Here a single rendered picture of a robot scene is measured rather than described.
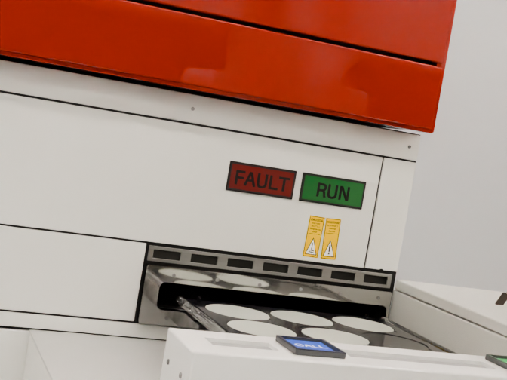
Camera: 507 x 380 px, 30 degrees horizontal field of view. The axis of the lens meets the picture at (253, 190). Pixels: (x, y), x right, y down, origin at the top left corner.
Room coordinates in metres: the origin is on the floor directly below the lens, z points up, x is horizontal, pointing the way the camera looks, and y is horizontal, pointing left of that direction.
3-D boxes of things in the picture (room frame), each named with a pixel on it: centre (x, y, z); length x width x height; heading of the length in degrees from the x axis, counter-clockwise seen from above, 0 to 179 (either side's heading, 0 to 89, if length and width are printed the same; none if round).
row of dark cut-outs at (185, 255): (1.57, -0.06, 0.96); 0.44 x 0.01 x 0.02; 110
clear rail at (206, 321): (1.31, 0.02, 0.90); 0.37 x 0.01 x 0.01; 20
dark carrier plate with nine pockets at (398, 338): (1.37, -0.15, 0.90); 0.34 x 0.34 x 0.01; 20
